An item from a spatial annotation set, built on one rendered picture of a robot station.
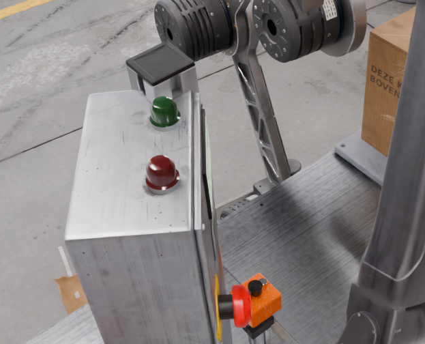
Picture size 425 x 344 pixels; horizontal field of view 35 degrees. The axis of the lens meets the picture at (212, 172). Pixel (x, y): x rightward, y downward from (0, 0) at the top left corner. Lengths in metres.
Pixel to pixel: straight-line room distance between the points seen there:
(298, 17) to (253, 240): 0.42
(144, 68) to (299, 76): 2.46
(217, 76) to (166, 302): 2.55
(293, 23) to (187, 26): 0.51
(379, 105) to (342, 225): 0.25
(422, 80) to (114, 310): 0.32
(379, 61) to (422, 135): 0.72
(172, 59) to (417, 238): 0.26
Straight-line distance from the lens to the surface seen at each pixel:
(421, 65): 0.60
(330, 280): 1.24
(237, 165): 2.62
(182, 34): 1.68
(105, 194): 0.51
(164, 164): 0.49
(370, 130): 1.42
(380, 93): 1.34
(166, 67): 0.58
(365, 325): 0.66
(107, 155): 0.54
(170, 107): 0.54
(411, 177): 0.61
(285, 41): 1.24
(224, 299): 0.61
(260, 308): 0.77
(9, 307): 2.38
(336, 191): 1.38
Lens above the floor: 1.84
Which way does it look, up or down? 45 degrees down
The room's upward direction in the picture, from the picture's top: 7 degrees counter-clockwise
